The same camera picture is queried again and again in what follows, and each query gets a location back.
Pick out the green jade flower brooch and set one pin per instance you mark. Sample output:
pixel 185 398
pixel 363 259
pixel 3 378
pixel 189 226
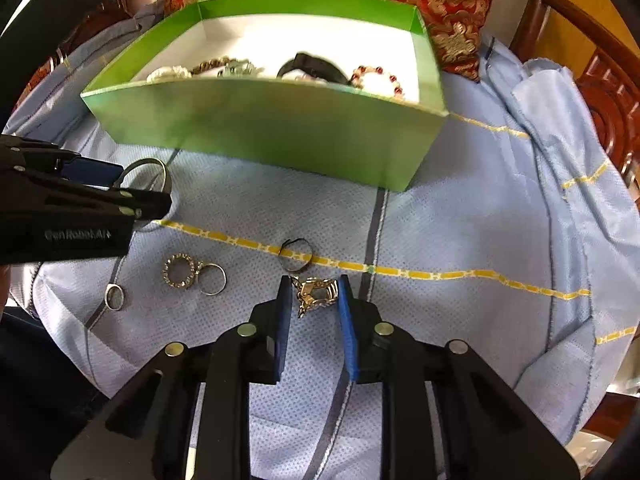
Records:
pixel 240 68

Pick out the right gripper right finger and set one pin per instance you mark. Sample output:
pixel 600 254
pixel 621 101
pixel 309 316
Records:
pixel 445 412

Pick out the silver bangle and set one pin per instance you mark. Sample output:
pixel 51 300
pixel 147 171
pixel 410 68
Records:
pixel 146 174

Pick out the black wrist watch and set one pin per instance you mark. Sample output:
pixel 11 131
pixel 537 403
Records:
pixel 318 68

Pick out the light blue cloth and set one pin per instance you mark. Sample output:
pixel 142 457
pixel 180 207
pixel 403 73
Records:
pixel 486 210

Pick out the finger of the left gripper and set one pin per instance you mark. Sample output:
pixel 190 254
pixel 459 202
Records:
pixel 88 171
pixel 143 205

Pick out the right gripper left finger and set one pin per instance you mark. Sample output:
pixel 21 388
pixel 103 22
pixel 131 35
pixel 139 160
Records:
pixel 144 431

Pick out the green cardboard box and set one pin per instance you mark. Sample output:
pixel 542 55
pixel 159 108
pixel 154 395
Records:
pixel 375 131

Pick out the dark wooden armchair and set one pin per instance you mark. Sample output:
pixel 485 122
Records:
pixel 590 60

